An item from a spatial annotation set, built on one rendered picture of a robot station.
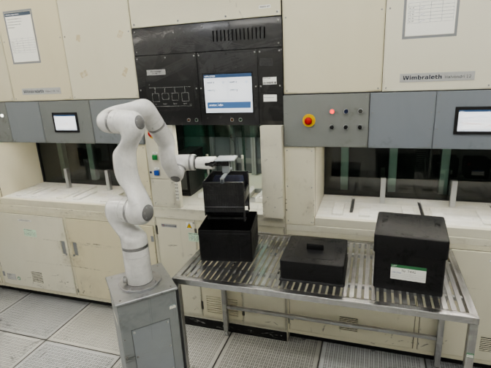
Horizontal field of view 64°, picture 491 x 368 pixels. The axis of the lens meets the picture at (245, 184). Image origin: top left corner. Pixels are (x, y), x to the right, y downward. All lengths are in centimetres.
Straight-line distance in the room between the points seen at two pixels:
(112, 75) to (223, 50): 73
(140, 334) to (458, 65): 190
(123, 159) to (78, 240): 147
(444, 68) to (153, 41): 153
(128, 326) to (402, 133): 158
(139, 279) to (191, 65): 119
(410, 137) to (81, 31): 197
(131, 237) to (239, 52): 111
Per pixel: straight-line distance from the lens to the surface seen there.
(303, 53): 212
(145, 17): 245
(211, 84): 226
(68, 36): 276
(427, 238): 175
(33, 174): 370
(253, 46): 218
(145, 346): 199
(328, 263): 180
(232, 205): 195
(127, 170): 173
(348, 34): 210
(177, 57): 234
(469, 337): 183
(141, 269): 187
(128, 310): 187
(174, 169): 194
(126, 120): 166
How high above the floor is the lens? 171
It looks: 17 degrees down
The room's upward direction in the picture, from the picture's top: 3 degrees counter-clockwise
